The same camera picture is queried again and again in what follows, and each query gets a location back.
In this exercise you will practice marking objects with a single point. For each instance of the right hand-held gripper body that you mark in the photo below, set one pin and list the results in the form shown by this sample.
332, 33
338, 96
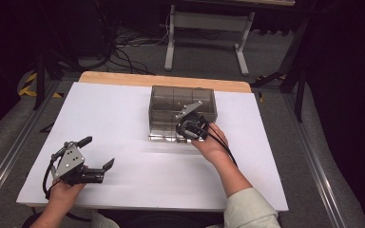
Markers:
195, 126

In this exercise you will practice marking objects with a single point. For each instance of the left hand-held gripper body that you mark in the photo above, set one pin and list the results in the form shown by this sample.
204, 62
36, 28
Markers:
68, 163

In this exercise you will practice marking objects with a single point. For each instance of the clear plastic drawer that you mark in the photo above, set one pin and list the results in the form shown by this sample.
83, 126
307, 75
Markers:
161, 134

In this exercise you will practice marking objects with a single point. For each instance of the clear plastic drawer box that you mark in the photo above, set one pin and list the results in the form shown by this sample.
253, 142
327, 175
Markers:
168, 101

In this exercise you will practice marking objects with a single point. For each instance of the person's right hand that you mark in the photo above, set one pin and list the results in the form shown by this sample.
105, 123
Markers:
214, 147

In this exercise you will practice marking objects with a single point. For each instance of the person's left hand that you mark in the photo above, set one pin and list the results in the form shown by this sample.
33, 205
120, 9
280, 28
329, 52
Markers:
61, 193

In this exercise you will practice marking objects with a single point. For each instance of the white board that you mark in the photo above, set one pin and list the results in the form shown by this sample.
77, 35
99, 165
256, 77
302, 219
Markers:
107, 126

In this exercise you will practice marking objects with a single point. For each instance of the wooden table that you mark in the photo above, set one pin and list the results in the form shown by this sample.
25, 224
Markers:
139, 79

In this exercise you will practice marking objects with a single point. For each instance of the yellow and black floor tape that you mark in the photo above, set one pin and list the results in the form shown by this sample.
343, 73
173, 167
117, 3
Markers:
28, 91

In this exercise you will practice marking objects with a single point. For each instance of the black metal stand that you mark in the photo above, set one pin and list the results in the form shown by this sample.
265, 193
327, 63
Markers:
39, 79
299, 95

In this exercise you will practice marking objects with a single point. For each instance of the person's pale clothing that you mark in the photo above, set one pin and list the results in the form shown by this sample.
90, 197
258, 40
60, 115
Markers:
250, 209

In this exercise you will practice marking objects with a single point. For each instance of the metal floor rail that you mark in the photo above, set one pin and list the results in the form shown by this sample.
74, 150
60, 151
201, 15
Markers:
316, 164
9, 158

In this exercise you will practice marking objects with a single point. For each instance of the grey metal table frame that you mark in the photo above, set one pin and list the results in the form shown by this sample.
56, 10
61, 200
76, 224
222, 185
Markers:
209, 20

